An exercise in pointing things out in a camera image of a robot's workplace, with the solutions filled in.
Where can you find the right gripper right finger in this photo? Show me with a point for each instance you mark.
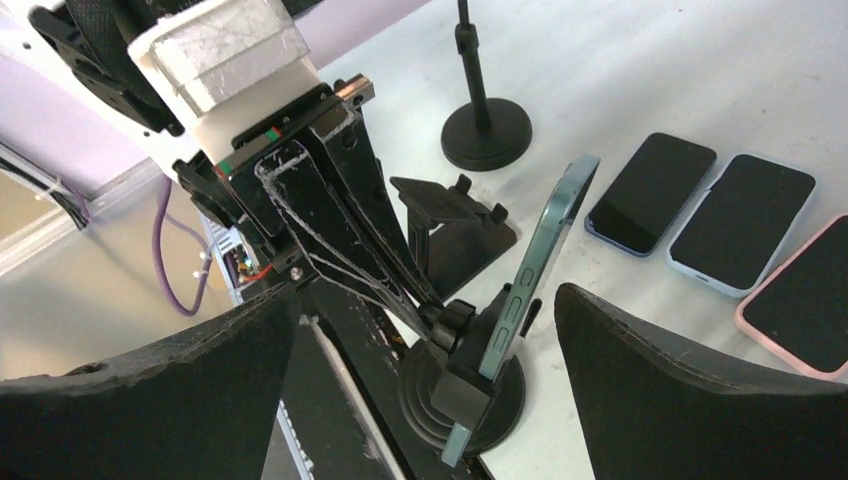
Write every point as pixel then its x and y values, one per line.
pixel 653 404

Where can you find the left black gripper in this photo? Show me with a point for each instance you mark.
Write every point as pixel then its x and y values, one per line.
pixel 305 181

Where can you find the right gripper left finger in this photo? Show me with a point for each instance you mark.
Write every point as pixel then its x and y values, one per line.
pixel 199 404

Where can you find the black round-base phone stand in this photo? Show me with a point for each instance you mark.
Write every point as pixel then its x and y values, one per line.
pixel 486 133

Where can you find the pink phone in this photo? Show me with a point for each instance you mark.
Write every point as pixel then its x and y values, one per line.
pixel 799 313

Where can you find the light blue phone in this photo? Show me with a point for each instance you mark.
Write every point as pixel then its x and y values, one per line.
pixel 732 237

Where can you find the black gooseneck phone stand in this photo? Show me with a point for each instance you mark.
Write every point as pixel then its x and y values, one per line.
pixel 459 332

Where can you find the teal phone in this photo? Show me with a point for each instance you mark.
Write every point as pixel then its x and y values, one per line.
pixel 530 291

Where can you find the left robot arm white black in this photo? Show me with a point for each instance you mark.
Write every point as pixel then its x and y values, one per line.
pixel 91 38

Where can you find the black folding phone stand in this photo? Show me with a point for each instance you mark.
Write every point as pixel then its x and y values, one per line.
pixel 452 236

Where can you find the left controller board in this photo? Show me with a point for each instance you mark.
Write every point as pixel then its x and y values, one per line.
pixel 243 270

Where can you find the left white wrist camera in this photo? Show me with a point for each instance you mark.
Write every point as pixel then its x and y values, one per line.
pixel 224 66

